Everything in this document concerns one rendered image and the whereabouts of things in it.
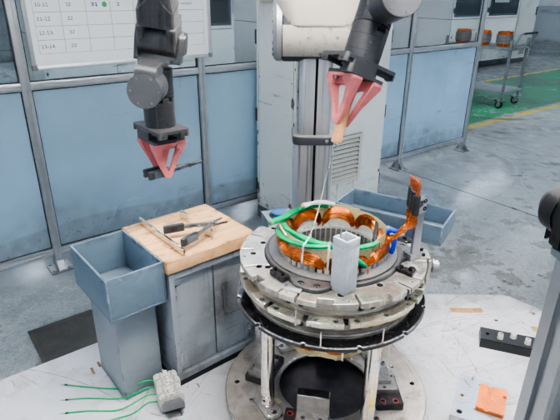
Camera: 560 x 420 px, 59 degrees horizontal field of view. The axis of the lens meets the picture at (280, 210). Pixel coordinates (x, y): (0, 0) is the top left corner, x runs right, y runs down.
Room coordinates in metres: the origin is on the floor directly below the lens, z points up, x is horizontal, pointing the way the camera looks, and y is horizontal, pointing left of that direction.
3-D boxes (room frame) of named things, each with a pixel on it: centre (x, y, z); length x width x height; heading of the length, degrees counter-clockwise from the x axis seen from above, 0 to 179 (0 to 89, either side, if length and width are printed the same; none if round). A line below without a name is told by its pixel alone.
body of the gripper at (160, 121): (0.91, 0.22, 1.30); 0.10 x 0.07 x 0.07; 41
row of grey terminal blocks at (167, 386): (0.74, 0.21, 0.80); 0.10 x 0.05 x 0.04; 22
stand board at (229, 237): (0.90, 0.18, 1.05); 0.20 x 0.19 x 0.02; 130
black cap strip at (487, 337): (0.90, -0.53, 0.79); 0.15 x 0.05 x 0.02; 71
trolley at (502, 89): (7.50, -2.97, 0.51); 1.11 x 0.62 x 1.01; 44
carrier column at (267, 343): (0.70, 0.02, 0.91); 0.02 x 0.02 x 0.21
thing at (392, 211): (1.04, -0.26, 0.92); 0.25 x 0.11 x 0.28; 58
